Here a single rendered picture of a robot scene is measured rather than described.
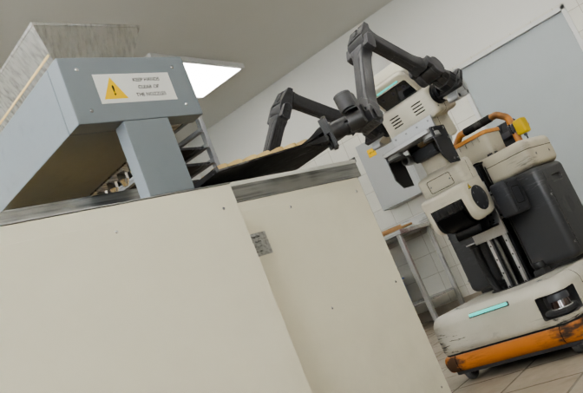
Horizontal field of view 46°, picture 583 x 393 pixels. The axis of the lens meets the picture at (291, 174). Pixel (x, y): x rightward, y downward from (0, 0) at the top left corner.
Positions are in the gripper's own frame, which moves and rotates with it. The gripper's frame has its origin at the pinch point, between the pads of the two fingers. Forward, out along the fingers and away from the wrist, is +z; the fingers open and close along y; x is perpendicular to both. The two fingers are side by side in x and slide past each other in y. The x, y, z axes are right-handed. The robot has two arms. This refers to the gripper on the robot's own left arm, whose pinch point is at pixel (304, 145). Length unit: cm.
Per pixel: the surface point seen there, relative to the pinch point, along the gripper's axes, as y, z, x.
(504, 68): -57, -215, 399
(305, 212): 19.2, 8.8, -5.1
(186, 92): -16, 22, -47
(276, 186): 8.7, 13.1, -8.1
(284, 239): 24.0, 17.5, -14.0
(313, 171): 7.8, 0.9, 4.6
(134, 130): -8, 35, -60
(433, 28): -126, -183, 422
